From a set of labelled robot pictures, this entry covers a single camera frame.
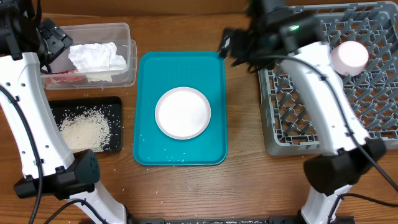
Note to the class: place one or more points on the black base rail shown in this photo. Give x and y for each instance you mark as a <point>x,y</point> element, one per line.
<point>270,220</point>

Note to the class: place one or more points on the clear plastic bin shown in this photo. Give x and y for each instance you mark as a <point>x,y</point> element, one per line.
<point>119,33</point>

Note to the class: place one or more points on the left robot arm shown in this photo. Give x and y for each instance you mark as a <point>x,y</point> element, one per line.
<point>29,45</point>

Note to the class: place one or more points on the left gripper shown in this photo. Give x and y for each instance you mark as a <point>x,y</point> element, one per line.
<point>58,40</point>

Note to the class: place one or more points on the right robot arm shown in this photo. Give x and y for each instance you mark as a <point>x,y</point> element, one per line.
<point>295,41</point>

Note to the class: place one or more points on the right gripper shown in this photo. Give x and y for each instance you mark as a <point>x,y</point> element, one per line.
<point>238,40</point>

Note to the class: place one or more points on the white napkin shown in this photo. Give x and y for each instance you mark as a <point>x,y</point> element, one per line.
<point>96,59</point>

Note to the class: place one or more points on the pile of rice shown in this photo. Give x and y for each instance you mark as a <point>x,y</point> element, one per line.
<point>89,130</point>

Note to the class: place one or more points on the grey dishwasher rack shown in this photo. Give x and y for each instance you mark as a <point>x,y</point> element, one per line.
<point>372,94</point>

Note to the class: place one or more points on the black tray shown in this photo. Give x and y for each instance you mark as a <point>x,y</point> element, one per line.
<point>110,106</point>

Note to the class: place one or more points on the large white plate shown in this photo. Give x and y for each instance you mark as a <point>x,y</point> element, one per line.
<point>182,113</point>

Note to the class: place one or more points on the teal serving tray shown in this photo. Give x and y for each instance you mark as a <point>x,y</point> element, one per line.
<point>160,72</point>

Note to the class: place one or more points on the red sauce packet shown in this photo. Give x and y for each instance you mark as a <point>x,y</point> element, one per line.
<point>66,76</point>

